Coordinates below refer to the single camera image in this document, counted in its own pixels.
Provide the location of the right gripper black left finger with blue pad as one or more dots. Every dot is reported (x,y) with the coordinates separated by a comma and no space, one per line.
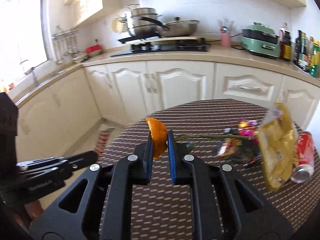
(98,204)

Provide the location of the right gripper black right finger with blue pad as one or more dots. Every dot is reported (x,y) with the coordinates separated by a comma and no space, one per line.
(224,205)

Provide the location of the orange peel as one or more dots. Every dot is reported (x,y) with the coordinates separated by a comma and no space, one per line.
(159,135)

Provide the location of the cream lower kitchen cabinets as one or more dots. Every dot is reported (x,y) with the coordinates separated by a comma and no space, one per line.
(58,114)

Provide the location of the small colourful snack wrapper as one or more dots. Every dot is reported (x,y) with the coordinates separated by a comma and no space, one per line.
(239,151)

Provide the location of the brown polka dot tablecloth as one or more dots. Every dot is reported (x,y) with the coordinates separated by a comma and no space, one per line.
(162,210)

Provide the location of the pink flower with stem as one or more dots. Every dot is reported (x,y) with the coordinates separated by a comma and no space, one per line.
(247,130)

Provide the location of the red soda can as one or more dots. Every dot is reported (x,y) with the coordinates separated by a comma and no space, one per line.
(305,153)

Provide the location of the yellow snack bag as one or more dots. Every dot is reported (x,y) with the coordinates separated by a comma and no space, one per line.
(277,138)

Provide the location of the chrome sink faucet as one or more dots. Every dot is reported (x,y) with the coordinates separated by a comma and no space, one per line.
(31,72)

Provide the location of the hanging utensil rack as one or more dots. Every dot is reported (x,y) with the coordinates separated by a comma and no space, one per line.
(65,44)

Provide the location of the red bowl on counter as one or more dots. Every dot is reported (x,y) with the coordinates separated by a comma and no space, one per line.
(93,51)

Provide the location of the green bottle on counter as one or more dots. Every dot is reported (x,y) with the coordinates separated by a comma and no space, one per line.
(314,63)

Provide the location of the black gas stove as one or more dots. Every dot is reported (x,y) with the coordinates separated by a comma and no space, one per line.
(170,44)

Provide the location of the pink utensil holder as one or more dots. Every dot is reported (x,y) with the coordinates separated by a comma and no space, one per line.
(226,40)

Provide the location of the dark soy sauce bottle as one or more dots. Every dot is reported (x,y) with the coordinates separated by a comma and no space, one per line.
(285,44)

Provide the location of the green electric cooker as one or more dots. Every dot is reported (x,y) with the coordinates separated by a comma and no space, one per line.
(261,40)

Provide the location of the round cream steamer tray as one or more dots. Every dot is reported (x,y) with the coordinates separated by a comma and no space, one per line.
(118,25)

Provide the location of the stacked steel steamer pot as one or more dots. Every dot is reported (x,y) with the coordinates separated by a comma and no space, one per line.
(142,29)

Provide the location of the window frame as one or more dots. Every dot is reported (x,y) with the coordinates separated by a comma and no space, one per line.
(24,40)

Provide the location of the steel wok with handle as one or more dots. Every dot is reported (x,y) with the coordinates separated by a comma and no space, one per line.
(176,28)

